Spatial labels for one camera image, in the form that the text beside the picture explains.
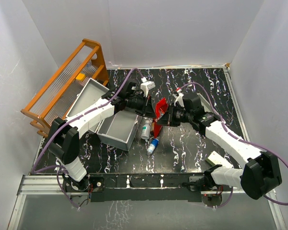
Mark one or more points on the yellow block on rack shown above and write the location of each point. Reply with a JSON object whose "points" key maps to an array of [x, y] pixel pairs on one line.
{"points": [[80, 77]]}

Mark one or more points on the white green medicine bottle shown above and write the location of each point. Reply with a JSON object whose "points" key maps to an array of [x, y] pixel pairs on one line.
{"points": [[146, 129]]}

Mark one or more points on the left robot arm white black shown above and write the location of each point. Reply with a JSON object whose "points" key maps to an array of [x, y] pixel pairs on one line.
{"points": [[64, 137]]}

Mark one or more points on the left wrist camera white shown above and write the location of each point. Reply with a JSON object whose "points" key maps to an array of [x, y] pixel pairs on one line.
{"points": [[146, 86]]}

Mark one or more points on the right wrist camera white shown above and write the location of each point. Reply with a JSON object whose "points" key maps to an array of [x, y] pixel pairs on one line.
{"points": [[178, 95]]}

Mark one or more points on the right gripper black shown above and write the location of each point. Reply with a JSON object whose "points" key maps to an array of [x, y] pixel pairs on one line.
{"points": [[168, 119]]}

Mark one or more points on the orange wooden rack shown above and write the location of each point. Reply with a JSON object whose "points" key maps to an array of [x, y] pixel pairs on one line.
{"points": [[59, 93]]}

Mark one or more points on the grey divided plastic tray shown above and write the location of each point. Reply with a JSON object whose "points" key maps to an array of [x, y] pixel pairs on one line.
{"points": [[207, 107]]}

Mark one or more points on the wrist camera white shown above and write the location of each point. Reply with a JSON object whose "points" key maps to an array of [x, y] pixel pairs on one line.
{"points": [[178, 95], [146, 86]]}

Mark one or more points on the aluminium front rail frame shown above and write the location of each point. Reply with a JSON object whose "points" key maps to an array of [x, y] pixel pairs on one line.
{"points": [[40, 206]]}

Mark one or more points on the white green small box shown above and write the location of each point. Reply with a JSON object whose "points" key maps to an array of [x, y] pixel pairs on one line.
{"points": [[214, 158]]}

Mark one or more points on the red first aid pouch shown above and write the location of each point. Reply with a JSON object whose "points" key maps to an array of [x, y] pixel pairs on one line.
{"points": [[160, 109]]}

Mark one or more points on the white blue spray bottle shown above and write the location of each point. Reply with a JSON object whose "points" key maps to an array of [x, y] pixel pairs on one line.
{"points": [[152, 146]]}

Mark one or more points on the grey metal medicine case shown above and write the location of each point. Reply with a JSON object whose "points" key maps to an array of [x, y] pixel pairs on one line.
{"points": [[114, 129]]}

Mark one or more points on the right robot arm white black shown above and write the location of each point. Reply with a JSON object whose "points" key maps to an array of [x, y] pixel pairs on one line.
{"points": [[259, 172]]}

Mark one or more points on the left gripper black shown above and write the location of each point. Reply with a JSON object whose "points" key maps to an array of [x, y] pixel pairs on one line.
{"points": [[146, 109]]}

